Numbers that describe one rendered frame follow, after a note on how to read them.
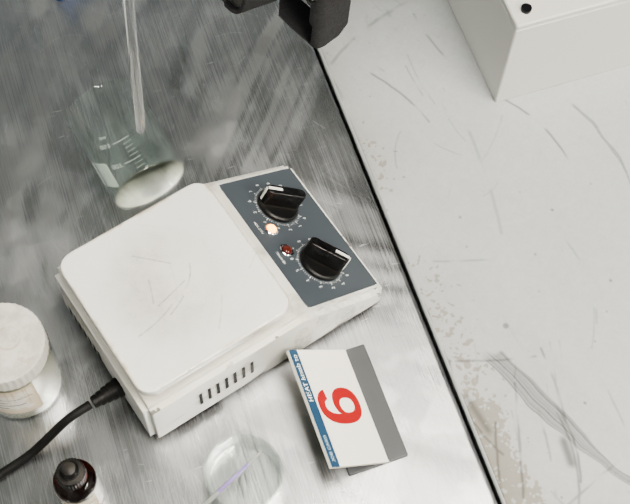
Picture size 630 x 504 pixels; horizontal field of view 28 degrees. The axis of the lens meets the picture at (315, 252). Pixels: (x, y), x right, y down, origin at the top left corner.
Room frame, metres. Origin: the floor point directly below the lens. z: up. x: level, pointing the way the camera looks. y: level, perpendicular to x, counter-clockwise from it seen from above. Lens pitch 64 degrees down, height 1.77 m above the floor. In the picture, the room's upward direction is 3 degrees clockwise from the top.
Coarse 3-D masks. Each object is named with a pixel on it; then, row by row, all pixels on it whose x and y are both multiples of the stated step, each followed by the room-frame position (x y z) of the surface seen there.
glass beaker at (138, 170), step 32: (96, 96) 0.50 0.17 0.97; (128, 96) 0.50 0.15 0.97; (96, 128) 0.47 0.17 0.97; (128, 128) 0.47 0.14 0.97; (160, 128) 0.48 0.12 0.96; (96, 160) 0.45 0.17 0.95; (128, 160) 0.45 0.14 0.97; (160, 160) 0.45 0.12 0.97; (128, 192) 0.43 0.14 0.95; (160, 192) 0.45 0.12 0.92
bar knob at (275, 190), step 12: (264, 192) 0.43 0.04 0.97; (276, 192) 0.43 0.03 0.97; (288, 192) 0.43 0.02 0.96; (300, 192) 0.43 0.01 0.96; (264, 204) 0.42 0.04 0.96; (276, 204) 0.42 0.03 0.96; (288, 204) 0.43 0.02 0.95; (300, 204) 0.43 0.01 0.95; (276, 216) 0.41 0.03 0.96; (288, 216) 0.42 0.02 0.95
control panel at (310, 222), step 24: (288, 168) 0.47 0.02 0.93; (240, 192) 0.43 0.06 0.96; (264, 216) 0.41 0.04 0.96; (312, 216) 0.43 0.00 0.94; (264, 240) 0.39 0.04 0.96; (288, 240) 0.40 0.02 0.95; (336, 240) 0.41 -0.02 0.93; (288, 264) 0.37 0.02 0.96; (360, 264) 0.39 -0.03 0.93; (312, 288) 0.36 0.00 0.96; (336, 288) 0.36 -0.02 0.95; (360, 288) 0.37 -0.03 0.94
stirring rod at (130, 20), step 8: (128, 0) 0.41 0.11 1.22; (128, 8) 0.41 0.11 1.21; (128, 16) 0.41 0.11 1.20; (128, 24) 0.41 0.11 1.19; (128, 32) 0.41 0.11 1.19; (136, 32) 0.41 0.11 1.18; (128, 40) 0.41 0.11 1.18; (136, 40) 0.41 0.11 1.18; (128, 48) 0.41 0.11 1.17; (136, 48) 0.41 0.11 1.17; (136, 56) 0.41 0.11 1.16; (136, 64) 0.41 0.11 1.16; (136, 72) 0.41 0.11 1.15; (136, 80) 0.41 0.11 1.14; (136, 88) 0.41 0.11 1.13; (136, 96) 0.41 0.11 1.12; (136, 104) 0.40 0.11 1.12; (136, 112) 0.40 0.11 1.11; (136, 120) 0.40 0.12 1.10; (144, 120) 0.41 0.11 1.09; (136, 128) 0.40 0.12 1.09; (144, 128) 0.41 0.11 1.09
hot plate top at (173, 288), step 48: (192, 192) 0.41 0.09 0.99; (96, 240) 0.37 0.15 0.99; (144, 240) 0.37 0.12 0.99; (192, 240) 0.38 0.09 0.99; (240, 240) 0.38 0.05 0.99; (96, 288) 0.34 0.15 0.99; (144, 288) 0.34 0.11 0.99; (192, 288) 0.34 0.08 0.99; (240, 288) 0.34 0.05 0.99; (144, 336) 0.30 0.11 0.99; (192, 336) 0.31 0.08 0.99; (240, 336) 0.31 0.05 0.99; (144, 384) 0.27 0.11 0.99
